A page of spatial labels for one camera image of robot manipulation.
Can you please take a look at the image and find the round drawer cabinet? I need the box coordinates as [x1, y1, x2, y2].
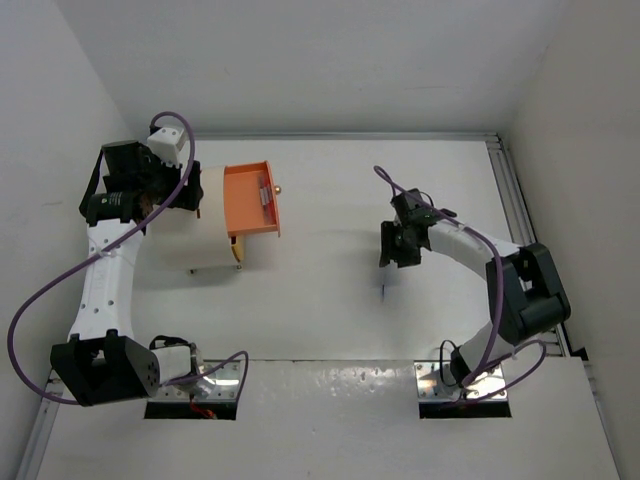
[148, 166, 241, 271]

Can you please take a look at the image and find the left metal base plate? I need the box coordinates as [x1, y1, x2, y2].
[148, 360, 243, 403]

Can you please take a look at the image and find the metal base plate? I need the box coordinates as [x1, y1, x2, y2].
[148, 360, 243, 403]
[414, 361, 508, 406]

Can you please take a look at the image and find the red pen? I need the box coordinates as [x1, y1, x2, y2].
[263, 179, 275, 224]
[258, 175, 269, 224]

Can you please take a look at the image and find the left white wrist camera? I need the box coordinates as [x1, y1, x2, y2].
[147, 126, 187, 168]

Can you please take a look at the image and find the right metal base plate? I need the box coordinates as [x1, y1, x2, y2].
[414, 361, 508, 406]

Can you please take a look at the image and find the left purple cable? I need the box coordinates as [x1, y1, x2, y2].
[7, 110, 249, 406]

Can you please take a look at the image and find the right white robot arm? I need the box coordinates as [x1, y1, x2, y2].
[379, 189, 571, 389]

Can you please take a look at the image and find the coral drawer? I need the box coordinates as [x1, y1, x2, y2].
[224, 161, 281, 237]

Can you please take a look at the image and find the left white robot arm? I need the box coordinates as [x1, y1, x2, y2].
[50, 139, 195, 407]

